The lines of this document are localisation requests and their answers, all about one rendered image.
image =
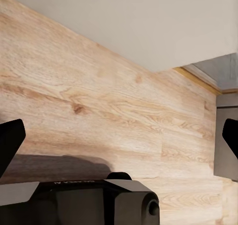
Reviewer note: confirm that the fixed window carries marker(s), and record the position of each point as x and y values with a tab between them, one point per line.
218	75

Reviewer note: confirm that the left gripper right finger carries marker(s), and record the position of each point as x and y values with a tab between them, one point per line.
230	134

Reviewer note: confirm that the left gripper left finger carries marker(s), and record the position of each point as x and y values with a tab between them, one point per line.
12	135

